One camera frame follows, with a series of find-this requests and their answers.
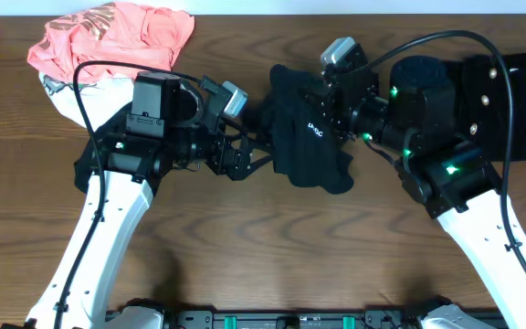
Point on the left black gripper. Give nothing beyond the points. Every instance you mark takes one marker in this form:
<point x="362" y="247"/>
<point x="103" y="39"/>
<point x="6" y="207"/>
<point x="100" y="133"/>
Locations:
<point x="226" y="155"/>

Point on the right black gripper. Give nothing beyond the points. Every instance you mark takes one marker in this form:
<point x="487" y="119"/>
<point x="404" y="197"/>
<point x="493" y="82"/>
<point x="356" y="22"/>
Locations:
<point x="337" y="99"/>

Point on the black t-shirt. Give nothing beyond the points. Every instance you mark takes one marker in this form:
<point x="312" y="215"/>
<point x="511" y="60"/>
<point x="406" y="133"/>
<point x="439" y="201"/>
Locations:
<point x="304" y="145"/>

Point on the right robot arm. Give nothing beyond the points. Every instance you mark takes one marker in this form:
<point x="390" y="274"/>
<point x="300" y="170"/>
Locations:
<point x="448" y="173"/>

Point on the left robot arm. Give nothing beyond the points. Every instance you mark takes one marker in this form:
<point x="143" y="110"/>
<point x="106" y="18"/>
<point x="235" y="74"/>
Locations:
<point x="171" y="122"/>

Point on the black cardigan with gold buttons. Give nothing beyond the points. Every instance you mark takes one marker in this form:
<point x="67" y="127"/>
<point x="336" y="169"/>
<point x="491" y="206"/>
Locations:
<point x="482" y="106"/>

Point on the white printed shirt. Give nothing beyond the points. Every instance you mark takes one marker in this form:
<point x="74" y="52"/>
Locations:
<point x="101" y="99"/>

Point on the black garment under pile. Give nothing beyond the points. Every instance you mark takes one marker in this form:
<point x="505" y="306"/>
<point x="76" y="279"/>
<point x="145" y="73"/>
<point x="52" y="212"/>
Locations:
<point x="131" y="142"/>

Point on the pink crumpled shirt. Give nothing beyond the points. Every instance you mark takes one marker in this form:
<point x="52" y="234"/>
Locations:
<point x="115" y="31"/>

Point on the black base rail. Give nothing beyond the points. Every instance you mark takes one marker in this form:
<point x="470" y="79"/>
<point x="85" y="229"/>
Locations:
<point x="436" y="313"/>

